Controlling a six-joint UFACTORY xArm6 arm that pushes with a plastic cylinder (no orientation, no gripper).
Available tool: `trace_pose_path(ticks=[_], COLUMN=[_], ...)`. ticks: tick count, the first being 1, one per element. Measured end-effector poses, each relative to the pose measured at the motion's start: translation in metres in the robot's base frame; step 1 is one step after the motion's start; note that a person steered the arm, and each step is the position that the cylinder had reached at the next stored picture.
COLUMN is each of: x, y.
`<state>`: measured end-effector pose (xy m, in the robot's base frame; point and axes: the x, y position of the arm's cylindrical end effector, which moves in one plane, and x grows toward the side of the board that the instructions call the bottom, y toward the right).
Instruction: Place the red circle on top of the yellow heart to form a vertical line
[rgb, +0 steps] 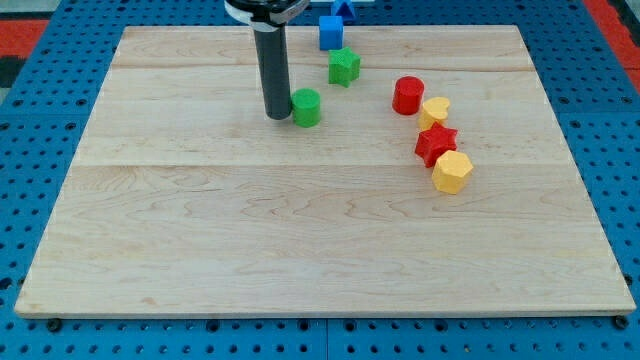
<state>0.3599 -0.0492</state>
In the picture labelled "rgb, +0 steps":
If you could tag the wooden board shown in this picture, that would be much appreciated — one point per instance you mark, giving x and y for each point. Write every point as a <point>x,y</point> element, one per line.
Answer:
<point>184,201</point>

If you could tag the red cylinder block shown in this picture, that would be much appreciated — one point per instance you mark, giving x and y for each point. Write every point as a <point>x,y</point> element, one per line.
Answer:
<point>408,94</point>

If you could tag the green cylinder block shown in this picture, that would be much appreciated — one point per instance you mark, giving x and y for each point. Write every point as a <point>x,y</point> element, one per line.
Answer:
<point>306,103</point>

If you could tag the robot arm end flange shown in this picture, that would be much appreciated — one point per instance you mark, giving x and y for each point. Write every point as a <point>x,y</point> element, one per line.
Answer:
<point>265,15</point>

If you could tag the blue cube block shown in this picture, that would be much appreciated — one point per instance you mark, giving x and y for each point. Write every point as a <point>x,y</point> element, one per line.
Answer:
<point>331,33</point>

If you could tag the blue triangle block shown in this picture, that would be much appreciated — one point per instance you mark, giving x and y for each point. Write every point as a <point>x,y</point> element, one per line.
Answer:
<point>344,9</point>

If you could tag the yellow hexagon block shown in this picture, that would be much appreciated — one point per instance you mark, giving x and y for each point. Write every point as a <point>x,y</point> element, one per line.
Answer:
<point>451,172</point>

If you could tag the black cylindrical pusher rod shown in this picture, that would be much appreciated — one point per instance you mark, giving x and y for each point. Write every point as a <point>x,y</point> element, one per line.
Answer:
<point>272,58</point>

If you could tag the yellow heart block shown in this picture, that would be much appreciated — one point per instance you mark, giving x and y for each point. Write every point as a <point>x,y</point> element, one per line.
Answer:
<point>433,110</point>

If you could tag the red star block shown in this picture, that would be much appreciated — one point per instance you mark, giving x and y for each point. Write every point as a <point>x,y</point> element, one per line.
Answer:
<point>434,142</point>

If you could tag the green star block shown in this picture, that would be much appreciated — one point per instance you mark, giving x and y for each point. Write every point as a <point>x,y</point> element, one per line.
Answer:
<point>344,66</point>

